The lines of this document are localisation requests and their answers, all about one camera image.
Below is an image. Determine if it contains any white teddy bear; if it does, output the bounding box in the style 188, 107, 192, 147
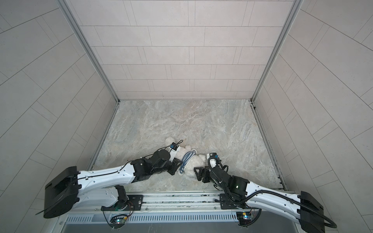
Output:
165, 137, 207, 179

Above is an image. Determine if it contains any blue white striped sweater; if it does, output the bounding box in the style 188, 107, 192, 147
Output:
178, 149, 197, 175

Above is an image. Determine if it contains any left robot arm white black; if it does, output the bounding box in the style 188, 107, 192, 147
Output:
41, 149, 182, 218

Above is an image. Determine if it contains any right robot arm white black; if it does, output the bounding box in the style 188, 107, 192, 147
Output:
194, 167, 326, 233

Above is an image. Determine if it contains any right green circuit board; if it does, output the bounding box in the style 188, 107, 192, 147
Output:
236, 212, 253, 226

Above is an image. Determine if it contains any green circuit board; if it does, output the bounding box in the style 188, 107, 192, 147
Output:
236, 212, 253, 226
110, 214, 129, 224

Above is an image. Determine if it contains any left green circuit board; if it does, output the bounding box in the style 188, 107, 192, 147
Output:
110, 214, 129, 224

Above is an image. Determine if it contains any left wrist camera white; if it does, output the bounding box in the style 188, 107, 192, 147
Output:
169, 142, 180, 162

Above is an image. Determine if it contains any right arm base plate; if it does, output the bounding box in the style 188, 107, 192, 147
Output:
214, 193, 256, 210

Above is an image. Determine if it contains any aluminium mounting rail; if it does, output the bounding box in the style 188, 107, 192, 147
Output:
58, 190, 302, 215

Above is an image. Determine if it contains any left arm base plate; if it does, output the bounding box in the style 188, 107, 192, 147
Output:
101, 195, 144, 211

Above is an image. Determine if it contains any black corrugated cable conduit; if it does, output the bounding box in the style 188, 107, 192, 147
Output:
207, 158, 338, 229

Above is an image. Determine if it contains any left corner aluminium post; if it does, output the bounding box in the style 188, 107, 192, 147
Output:
56, 0, 120, 104

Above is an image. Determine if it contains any corner aluminium post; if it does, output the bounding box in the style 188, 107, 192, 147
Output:
251, 0, 303, 103
56, 0, 120, 104

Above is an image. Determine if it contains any right corner aluminium post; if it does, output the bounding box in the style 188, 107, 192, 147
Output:
251, 0, 303, 103

